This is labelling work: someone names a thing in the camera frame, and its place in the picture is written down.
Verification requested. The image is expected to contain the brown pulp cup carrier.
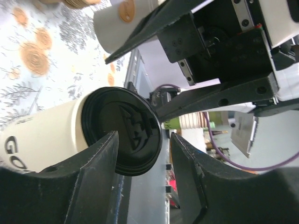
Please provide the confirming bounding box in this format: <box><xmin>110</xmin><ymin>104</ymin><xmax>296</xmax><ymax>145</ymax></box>
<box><xmin>40</xmin><ymin>0</ymin><xmax>101</xmax><ymax>9</ymax></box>

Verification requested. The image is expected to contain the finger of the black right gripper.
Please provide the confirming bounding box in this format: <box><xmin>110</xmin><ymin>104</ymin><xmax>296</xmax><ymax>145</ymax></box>
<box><xmin>157</xmin><ymin>76</ymin><xmax>278</xmax><ymax>122</ymax></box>
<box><xmin>104</xmin><ymin>0</ymin><xmax>194</xmax><ymax>65</ymax></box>

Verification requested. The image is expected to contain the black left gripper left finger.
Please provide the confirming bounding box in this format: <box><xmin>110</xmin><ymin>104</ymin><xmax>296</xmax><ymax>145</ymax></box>
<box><xmin>0</xmin><ymin>131</ymin><xmax>119</xmax><ymax>224</ymax></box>

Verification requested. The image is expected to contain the white paper coffee cup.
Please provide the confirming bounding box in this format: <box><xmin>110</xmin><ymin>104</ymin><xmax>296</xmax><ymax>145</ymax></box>
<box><xmin>0</xmin><ymin>97</ymin><xmax>88</xmax><ymax>172</ymax></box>

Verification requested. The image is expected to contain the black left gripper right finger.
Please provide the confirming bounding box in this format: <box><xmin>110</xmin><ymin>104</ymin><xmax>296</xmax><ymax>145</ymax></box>
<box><xmin>171</xmin><ymin>133</ymin><xmax>299</xmax><ymax>224</ymax></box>

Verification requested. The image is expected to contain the floral table mat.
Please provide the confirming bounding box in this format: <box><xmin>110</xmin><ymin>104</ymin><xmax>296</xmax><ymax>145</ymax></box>
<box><xmin>0</xmin><ymin>0</ymin><xmax>130</xmax><ymax>128</ymax></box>

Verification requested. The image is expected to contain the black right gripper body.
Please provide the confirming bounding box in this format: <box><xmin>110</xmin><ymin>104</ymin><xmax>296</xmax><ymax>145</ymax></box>
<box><xmin>157</xmin><ymin>0</ymin><xmax>273</xmax><ymax>84</ymax></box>

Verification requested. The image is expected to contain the black plastic cup lid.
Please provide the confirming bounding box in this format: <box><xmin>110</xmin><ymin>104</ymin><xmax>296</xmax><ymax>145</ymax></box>
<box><xmin>81</xmin><ymin>87</ymin><xmax>162</xmax><ymax>176</ymax></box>

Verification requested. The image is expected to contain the stack of white paper cups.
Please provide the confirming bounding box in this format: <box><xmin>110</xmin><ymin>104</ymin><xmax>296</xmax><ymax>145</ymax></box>
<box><xmin>93</xmin><ymin>0</ymin><xmax>159</xmax><ymax>54</ymax></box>

